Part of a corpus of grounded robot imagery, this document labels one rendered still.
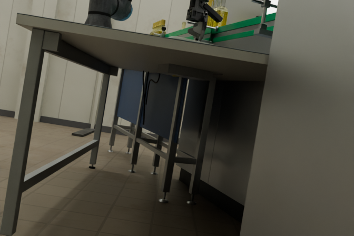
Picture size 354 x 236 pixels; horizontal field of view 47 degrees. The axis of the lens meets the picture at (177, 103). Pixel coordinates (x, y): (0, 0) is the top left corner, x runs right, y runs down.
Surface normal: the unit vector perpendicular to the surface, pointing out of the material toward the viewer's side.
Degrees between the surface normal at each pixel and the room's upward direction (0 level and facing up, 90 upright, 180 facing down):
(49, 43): 90
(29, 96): 90
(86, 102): 90
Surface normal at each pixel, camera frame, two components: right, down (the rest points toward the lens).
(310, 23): -0.93, -0.15
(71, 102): 0.01, 0.01
